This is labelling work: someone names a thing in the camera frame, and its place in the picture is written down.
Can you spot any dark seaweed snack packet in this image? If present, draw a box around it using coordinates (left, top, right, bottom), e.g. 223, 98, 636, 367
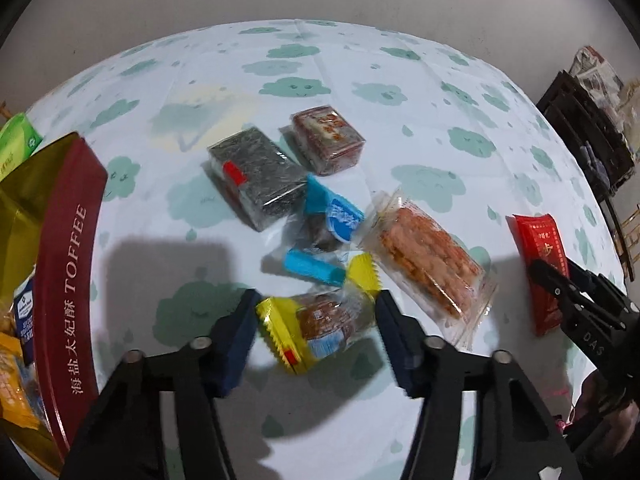
207, 127, 309, 232

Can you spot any brown red snack packet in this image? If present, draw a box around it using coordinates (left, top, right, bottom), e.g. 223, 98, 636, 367
291, 105, 365, 176

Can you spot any printed paper bundle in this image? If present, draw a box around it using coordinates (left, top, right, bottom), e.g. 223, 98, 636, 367
570, 46, 640, 151

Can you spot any dark wooden furniture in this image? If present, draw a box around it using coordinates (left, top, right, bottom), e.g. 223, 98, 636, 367
537, 70, 640, 281

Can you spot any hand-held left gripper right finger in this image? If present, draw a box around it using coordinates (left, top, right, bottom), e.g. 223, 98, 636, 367
375, 290, 586, 480

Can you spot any clear orange cracker packet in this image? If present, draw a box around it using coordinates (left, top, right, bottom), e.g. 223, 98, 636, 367
357, 187, 498, 351

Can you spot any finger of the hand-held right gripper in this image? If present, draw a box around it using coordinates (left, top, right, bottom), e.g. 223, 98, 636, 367
530, 258, 596, 321
566, 259, 628, 308

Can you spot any yellow edged cake packet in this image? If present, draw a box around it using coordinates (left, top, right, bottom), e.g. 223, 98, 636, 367
256, 252, 382, 376

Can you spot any navy and white snack packet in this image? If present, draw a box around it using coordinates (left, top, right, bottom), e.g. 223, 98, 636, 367
12, 277, 38, 366

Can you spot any light blue plum packet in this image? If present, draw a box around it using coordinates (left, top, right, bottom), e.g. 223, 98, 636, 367
262, 174, 366, 286

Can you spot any orange yellow snack packet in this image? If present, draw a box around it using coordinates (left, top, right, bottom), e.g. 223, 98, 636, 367
0, 332, 41, 431

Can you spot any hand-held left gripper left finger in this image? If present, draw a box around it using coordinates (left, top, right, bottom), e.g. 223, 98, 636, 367
59, 288, 263, 480

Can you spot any gold and red tin box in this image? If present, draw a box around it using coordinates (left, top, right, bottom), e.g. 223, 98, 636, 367
0, 132, 108, 478

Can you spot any green tissue pack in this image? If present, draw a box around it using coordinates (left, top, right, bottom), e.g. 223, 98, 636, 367
0, 112, 43, 181

